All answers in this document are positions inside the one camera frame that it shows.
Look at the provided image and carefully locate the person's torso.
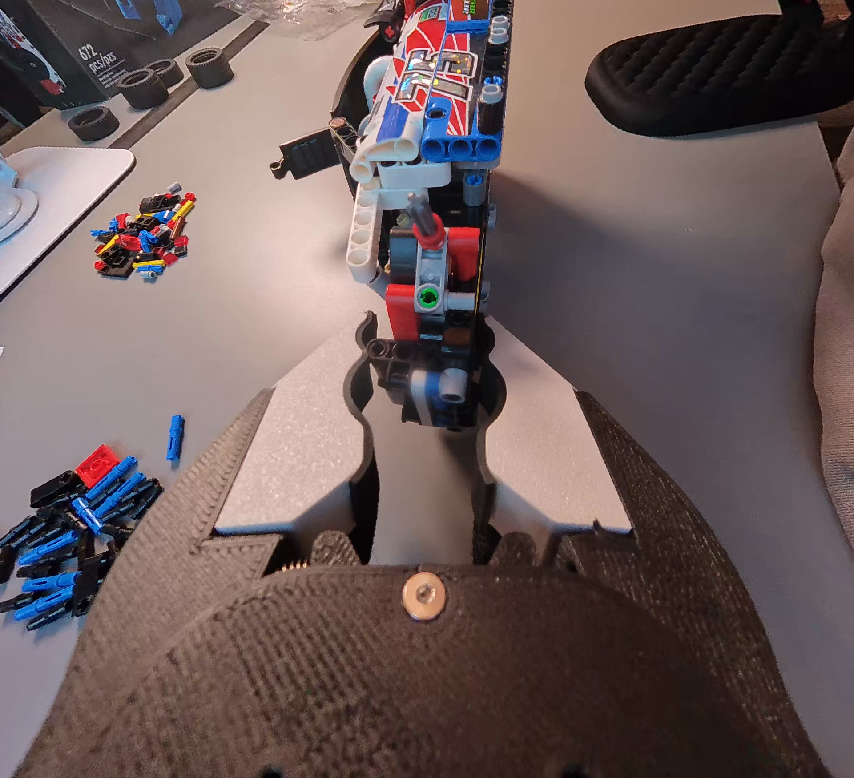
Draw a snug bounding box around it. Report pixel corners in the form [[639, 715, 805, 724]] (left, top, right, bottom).
[[813, 124, 854, 552]]

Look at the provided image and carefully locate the black lego box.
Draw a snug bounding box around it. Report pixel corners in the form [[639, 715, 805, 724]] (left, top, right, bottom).
[[0, 0, 274, 112]]

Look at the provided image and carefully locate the pile of blue lego pieces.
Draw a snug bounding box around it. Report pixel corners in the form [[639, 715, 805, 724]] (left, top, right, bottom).
[[0, 414, 186, 632]]

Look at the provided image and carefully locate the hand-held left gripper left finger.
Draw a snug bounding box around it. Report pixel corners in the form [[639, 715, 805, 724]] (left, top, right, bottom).
[[213, 311, 380, 559]]

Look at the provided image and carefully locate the pile of mixed lego pieces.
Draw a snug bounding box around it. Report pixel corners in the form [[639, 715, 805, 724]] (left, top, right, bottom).
[[90, 181, 197, 280]]

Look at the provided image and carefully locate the lego race car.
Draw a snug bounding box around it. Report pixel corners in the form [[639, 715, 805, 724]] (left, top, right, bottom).
[[269, 0, 518, 435]]

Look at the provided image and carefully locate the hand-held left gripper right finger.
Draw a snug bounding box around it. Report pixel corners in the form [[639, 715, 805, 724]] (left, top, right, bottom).
[[472, 315, 633, 564]]

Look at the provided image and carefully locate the white book stand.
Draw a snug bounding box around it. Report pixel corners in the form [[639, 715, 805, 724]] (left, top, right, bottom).
[[0, 146, 136, 298]]

